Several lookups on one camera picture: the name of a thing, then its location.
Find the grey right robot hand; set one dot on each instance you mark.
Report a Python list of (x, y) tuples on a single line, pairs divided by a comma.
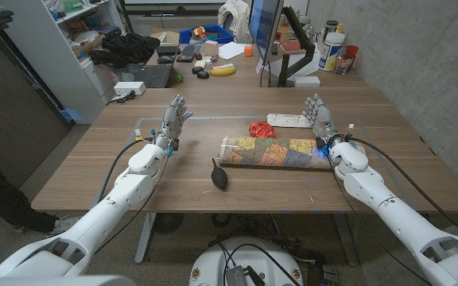
[(322, 117)]

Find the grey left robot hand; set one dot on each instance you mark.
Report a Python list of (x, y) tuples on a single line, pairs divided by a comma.
[(171, 121)]

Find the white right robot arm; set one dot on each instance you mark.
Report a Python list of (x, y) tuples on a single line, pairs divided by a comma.
[(404, 226)]

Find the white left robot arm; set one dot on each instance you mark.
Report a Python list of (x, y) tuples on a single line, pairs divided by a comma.
[(94, 226)]

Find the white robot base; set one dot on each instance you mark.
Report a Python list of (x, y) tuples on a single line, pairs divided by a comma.
[(270, 264)]

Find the rolled colourful map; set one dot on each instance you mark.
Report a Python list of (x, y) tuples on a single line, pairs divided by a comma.
[(272, 153)]

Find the red crumpled mesh bag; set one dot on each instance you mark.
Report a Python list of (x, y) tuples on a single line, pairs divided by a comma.
[(261, 130)]

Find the black rubber air blower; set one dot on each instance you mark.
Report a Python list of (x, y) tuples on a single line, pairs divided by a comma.
[(220, 179)]

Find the white flat box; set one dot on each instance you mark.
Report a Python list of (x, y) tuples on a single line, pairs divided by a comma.
[(307, 81)]

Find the green ball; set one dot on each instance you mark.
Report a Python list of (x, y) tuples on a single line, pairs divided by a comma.
[(179, 77)]

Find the black keyboard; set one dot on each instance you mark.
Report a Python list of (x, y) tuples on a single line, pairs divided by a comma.
[(187, 52), (155, 75)]

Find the white power strip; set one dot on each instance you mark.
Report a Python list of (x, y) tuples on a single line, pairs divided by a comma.
[(129, 88)]

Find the black oval object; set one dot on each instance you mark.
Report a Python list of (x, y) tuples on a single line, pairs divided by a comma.
[(197, 69), (203, 74)]

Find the clear glass with items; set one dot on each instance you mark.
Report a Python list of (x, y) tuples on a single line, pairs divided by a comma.
[(343, 64)]

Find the black computer mouse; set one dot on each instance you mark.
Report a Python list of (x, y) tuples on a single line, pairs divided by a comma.
[(165, 59)]

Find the pale yellow block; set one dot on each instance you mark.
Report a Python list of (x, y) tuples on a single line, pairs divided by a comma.
[(199, 64)]

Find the white wipes canister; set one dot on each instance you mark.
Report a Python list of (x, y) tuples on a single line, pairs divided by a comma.
[(331, 51)]

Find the small black box device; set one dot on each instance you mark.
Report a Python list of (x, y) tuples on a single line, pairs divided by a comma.
[(168, 50)]

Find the yellow banana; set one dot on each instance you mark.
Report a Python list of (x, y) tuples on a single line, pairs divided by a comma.
[(223, 71)]

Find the red cup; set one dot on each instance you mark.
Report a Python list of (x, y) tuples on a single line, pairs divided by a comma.
[(352, 51)]

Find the red book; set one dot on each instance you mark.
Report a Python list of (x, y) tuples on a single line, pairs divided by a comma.
[(290, 45)]

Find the beige rounded block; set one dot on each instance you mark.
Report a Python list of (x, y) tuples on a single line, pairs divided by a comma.
[(211, 48)]

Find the black crumpled cloth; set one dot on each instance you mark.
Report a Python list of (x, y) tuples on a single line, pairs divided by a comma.
[(127, 48)]

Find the black lidded bottle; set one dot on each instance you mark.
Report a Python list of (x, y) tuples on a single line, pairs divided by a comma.
[(330, 28)]

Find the white paper sheet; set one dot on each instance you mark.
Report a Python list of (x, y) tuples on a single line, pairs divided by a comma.
[(231, 50)]

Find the orange cube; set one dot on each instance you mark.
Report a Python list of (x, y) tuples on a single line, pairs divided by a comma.
[(248, 51)]

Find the blue plastic bin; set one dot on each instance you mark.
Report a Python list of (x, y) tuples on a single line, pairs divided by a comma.
[(225, 36)]

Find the black round floor fan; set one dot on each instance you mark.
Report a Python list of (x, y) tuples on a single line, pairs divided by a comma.
[(168, 223)]

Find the computer monitor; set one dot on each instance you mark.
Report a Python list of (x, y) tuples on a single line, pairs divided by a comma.
[(265, 24)]

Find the grey metal table leg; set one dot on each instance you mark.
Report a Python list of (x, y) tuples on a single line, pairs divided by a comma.
[(144, 238), (346, 238)]

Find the white hanging garment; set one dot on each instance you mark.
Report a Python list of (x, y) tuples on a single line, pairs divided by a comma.
[(235, 16)]

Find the white shelf unit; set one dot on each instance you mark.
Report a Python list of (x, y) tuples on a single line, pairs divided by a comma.
[(54, 59)]

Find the white sneaker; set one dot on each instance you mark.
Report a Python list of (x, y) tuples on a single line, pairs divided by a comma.
[(66, 225)]

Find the dark wood cabinet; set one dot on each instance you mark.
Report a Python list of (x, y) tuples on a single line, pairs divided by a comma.
[(10, 111)]

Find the person leg black trousers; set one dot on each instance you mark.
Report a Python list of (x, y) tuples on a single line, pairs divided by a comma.
[(2, 194)]

